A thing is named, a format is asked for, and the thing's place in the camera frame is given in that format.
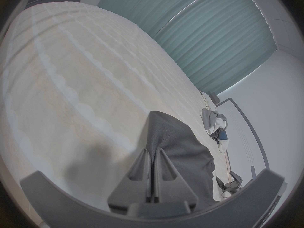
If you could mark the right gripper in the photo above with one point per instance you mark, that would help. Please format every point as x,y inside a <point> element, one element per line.
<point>232,186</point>

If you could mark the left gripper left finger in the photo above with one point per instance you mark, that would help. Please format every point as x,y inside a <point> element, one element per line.
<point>135,186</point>

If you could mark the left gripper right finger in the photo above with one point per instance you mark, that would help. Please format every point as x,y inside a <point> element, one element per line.
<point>171,189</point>

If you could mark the black polo shirt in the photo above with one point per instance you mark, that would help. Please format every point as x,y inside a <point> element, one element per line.
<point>180,146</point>

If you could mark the pile of clothes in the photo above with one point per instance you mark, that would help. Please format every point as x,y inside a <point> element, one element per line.
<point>213,122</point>

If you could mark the bed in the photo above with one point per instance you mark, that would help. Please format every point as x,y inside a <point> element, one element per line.
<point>83,79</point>

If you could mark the white printed pillow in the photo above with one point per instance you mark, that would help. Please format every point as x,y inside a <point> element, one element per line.
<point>206,101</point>

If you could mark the grey bedside table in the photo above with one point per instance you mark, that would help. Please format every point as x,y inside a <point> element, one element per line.
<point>215,98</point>

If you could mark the blue-green curtain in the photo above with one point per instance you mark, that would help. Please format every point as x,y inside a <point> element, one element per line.
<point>225,44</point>
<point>142,6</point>

